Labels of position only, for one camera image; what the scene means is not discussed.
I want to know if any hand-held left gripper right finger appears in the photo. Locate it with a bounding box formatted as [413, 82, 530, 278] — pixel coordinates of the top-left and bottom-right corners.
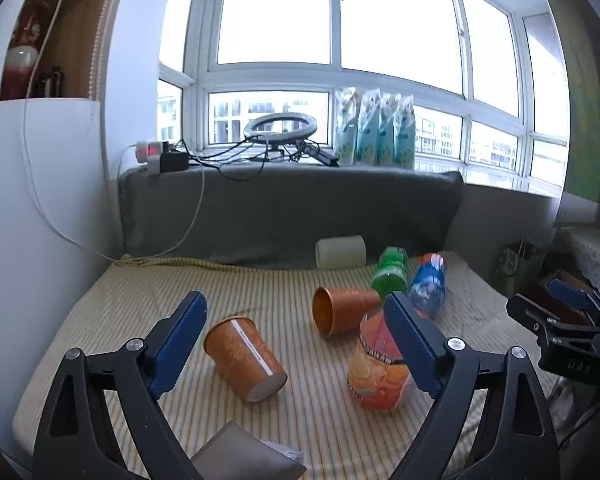
[383, 291, 561, 480]

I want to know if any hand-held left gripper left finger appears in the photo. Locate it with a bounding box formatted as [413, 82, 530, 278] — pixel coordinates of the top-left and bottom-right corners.
[32, 290, 209, 480]

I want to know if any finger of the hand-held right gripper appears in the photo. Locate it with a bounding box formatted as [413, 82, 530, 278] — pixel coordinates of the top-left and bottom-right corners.
[506, 294, 600, 337]
[548, 270, 600, 322]

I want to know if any orange cup with white stripe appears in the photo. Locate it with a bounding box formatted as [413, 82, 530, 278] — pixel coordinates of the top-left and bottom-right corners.
[203, 316, 287, 404]

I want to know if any plain orange cup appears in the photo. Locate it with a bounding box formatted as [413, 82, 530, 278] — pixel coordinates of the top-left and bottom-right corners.
[312, 286, 383, 337]

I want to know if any orange drink bottle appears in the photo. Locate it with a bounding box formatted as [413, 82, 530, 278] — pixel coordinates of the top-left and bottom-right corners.
[346, 307, 413, 413]

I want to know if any patterned paper bag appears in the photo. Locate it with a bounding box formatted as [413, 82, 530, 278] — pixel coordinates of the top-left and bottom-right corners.
[495, 241, 546, 298]

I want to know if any white lace cloth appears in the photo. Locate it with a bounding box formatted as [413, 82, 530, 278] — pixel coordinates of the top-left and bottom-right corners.
[562, 227, 600, 291]

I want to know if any striped beige mat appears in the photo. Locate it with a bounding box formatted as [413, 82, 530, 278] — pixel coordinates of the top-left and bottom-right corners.
[12, 252, 561, 480]

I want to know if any blue drink bottle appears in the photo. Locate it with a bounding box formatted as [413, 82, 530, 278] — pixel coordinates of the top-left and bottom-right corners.
[408, 252, 447, 320]

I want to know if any green drink bottle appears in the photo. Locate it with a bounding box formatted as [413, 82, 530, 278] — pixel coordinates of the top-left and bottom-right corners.
[370, 246, 410, 301]

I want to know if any white tissue roll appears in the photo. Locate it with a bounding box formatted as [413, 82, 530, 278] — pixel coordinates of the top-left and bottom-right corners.
[315, 235, 367, 270]

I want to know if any grey cloth piece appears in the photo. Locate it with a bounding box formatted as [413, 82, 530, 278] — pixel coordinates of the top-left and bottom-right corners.
[190, 421, 308, 480]

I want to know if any grey cushion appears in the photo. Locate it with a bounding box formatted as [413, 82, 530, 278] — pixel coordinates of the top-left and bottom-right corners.
[117, 162, 465, 271]

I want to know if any black power adapter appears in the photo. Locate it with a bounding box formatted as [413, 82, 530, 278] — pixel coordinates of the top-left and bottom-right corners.
[159, 151, 190, 173]

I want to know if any white power strip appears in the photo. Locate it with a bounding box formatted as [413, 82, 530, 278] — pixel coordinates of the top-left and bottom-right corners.
[136, 141, 172, 178]

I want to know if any pale green packet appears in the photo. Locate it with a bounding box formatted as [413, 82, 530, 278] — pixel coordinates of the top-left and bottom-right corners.
[334, 87, 359, 166]
[376, 92, 398, 167]
[394, 94, 417, 169]
[356, 87, 383, 166]

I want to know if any dark bottle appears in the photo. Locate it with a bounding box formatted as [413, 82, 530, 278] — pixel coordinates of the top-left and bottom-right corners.
[40, 65, 64, 99]

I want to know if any wooden shelf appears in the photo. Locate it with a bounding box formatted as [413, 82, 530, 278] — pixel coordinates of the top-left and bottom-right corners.
[0, 0, 127, 102]

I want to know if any red and white vase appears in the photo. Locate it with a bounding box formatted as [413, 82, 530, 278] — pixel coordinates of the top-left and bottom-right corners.
[2, 0, 51, 101]

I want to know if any green wall poster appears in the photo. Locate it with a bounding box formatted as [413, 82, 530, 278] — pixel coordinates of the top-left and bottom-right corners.
[552, 5, 600, 227]

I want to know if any black cable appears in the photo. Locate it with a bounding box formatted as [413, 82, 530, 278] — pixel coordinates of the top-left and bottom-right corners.
[179, 137, 302, 181]

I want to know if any black ring light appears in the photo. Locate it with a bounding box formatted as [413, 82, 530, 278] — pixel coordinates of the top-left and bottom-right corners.
[243, 112, 341, 167]

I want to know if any white cable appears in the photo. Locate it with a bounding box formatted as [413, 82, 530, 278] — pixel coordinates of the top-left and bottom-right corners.
[22, 0, 206, 264]

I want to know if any white window frame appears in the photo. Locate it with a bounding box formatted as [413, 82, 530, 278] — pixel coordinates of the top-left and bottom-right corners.
[157, 0, 572, 197]

